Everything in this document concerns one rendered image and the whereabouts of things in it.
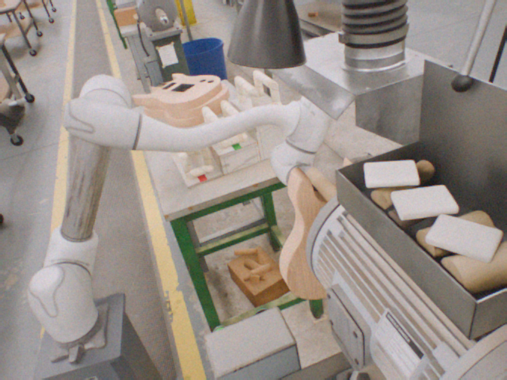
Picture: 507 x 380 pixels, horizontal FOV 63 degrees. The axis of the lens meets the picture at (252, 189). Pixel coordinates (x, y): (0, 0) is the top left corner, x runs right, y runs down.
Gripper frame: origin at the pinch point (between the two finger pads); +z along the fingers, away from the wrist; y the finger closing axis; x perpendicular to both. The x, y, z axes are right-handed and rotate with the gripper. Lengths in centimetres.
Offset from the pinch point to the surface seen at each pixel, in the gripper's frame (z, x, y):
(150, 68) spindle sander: -243, -27, 17
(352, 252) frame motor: 29.2, 22.3, 18.5
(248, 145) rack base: -66, -8, 2
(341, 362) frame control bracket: 28.3, -7.1, 16.3
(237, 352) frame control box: 22.7, -2.2, 35.4
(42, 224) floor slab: -227, -133, 118
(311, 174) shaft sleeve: -2.3, 16.3, 9.1
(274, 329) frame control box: 21.2, -0.9, 27.5
